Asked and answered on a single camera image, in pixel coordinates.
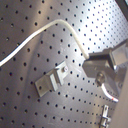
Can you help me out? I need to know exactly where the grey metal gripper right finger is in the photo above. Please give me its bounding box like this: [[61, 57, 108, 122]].
[[95, 67, 127, 99]]

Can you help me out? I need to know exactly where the small metal clip bracket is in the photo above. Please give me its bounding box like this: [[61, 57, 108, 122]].
[[99, 105, 111, 128]]

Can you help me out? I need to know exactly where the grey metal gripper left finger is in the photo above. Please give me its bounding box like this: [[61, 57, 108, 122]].
[[82, 42, 128, 80]]

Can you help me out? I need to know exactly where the grey metal cable clip bracket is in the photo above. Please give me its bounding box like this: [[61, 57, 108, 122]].
[[35, 63, 68, 97]]

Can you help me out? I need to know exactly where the white cable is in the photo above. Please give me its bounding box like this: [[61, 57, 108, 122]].
[[0, 19, 120, 103]]

